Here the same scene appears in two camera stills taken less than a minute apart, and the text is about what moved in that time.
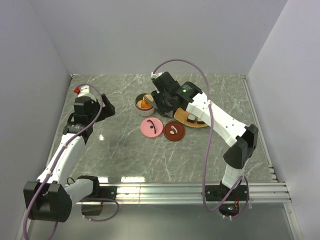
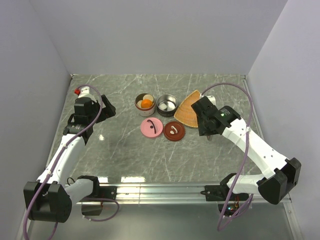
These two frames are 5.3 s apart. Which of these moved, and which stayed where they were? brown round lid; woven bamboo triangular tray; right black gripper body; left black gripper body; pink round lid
Moved: right black gripper body
Stayed: left black gripper body; brown round lid; woven bamboo triangular tray; pink round lid
